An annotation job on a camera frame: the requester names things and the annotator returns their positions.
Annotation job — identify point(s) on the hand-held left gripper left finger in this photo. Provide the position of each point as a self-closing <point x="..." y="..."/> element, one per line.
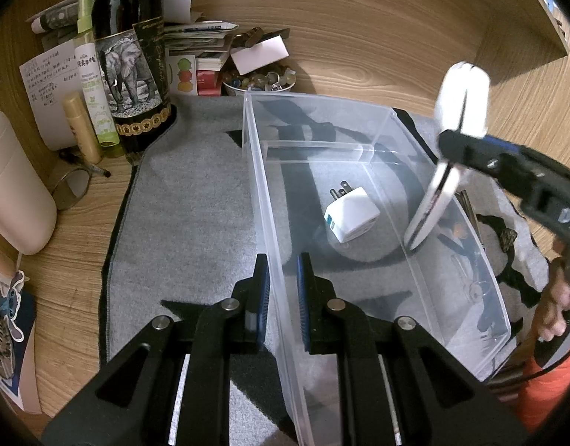
<point x="262" y="288"/>

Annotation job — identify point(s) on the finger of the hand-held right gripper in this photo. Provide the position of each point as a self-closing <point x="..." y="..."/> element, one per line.
<point x="471" y="148"/>

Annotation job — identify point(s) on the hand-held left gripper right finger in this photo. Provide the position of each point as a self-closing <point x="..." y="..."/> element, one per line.
<point x="304" y="297"/>

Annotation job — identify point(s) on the white folding knife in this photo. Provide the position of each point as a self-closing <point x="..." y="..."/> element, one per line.
<point x="471" y="97"/>

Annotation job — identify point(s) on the clear plastic container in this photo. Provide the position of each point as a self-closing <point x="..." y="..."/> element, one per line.
<point x="382" y="278"/>

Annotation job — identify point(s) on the person's right hand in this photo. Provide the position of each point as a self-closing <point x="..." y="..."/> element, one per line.
<point x="556" y="302"/>

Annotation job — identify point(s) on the white charger plug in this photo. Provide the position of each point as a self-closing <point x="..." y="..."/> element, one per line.
<point x="352" y="216"/>

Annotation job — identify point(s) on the grey printed mat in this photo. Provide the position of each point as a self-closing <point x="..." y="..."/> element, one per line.
<point x="187" y="223"/>

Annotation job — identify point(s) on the orange clothing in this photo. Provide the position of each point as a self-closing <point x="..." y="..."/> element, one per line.
<point x="545" y="395"/>

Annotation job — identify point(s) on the bowl of beads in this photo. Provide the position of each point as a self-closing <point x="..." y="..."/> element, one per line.
<point x="257" y="82"/>

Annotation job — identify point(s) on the black pen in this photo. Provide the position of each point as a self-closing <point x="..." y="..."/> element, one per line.
<point x="92" y="168"/>

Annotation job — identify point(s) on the round hand mirror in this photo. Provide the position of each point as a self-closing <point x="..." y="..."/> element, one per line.
<point x="69" y="190"/>

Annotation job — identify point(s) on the fruit print card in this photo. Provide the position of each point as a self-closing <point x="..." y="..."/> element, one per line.
<point x="185" y="74"/>

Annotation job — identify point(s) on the white card box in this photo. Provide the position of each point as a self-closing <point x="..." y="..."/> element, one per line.
<point x="259" y="53"/>

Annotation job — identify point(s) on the yellow tube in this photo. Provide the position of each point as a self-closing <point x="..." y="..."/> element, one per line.
<point x="80" y="125"/>

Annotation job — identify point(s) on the green spray bottle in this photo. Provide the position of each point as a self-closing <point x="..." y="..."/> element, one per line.
<point x="97" y="102"/>

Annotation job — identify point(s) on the blue cartoon sticker card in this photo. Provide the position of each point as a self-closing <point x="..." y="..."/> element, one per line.
<point x="11" y="334"/>

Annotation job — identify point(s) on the stack of papers and books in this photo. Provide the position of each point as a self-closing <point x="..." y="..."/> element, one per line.
<point x="196" y="37"/>

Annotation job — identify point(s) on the beige cylinder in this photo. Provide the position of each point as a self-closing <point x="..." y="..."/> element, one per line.
<point x="15" y="186"/>

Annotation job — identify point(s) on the white handwritten note paper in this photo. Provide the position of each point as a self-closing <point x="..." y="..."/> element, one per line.
<point x="43" y="88"/>

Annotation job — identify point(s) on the dark wine bottle elephant label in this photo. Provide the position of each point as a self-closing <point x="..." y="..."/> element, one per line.
<point x="127" y="23"/>

